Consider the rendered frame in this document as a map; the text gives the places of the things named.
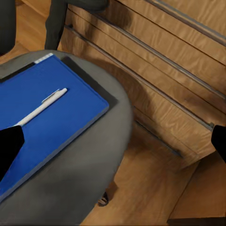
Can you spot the cabinet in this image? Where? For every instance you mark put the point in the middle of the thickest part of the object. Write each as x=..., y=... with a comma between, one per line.
x=203, y=203
x=170, y=56

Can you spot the swivel chair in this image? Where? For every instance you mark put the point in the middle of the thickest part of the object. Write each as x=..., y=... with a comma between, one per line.
x=67, y=188

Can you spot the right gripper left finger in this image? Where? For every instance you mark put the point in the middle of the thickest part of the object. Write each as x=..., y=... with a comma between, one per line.
x=11, y=141

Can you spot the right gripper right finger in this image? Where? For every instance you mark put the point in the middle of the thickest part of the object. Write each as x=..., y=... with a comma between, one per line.
x=218, y=139

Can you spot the pen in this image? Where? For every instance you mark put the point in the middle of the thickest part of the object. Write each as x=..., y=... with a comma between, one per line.
x=45, y=103

